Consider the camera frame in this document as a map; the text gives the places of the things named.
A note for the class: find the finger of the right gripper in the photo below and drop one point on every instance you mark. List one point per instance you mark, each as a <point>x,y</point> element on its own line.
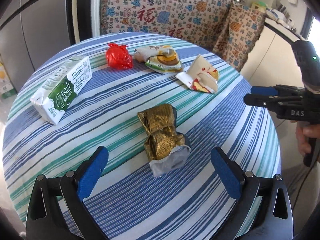
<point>270,102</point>
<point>266,91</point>

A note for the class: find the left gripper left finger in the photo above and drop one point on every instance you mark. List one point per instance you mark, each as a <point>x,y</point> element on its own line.
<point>77,185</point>

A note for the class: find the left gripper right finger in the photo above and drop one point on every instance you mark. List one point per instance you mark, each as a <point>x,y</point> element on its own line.
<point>240,187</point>

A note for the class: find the white red paper wrapper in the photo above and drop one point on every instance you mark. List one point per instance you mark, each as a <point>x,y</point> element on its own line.
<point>201,76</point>

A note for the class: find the gold black foil wrapper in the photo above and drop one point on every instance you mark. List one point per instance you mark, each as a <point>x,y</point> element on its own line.
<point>165,147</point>

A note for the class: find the green white milk carton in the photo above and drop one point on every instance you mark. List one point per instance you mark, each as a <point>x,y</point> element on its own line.
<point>54,97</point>

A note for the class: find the yellow white snack wrapper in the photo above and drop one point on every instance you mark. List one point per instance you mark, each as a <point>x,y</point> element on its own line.
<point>162,58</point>

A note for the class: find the red plastic bag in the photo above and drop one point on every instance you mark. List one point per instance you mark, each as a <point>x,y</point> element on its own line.
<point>118,57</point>

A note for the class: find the right hand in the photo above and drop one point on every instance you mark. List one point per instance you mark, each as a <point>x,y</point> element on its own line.
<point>303,134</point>

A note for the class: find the countertop clutter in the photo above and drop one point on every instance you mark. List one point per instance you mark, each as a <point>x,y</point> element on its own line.
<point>292,12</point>

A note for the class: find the blue green striped tablecloth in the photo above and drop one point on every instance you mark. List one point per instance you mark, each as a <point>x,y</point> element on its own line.
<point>128,202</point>

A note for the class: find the patterned fu character blanket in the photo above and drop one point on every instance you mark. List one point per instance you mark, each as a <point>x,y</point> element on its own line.
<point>195,21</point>

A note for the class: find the cluttered storage shelf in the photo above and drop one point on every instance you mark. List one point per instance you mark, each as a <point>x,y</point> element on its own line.
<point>6,87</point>

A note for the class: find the stainless steel refrigerator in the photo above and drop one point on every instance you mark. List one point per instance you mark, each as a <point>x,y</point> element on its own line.
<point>33,31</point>

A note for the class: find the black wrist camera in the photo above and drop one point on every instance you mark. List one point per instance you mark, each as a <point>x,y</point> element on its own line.
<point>308,62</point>

